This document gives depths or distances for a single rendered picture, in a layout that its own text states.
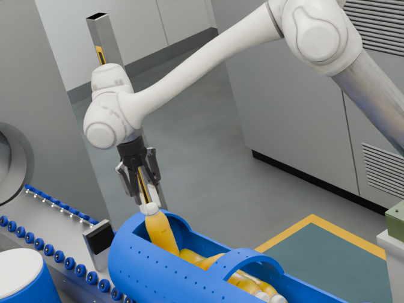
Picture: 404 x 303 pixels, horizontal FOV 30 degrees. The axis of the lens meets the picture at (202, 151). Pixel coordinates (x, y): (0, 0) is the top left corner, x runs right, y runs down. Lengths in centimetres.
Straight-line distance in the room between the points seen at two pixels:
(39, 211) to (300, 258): 149
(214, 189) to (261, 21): 300
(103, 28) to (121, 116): 82
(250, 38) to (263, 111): 274
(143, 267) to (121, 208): 280
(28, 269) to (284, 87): 220
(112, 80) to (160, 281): 56
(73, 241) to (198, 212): 185
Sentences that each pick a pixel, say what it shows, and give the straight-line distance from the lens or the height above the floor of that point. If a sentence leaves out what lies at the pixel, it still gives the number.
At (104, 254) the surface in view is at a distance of 263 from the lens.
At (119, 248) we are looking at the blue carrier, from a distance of 222.
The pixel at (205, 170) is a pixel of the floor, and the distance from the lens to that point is 505.
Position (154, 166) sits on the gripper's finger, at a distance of 213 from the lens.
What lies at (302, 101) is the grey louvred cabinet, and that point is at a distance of 425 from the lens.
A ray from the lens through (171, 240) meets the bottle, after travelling 221.
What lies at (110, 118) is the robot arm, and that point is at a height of 167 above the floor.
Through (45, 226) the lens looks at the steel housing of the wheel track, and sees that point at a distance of 304.
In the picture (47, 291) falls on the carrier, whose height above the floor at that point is 95.
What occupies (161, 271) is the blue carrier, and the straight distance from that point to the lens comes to 207.
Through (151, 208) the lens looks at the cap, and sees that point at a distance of 215.
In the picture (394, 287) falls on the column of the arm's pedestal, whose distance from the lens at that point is 244.
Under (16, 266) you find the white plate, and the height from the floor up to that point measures 104.
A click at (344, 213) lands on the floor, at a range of 430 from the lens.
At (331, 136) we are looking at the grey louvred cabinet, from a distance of 418.
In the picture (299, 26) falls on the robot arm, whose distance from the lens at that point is 168.
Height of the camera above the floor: 235
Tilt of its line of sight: 26 degrees down
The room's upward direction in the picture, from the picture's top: 15 degrees counter-clockwise
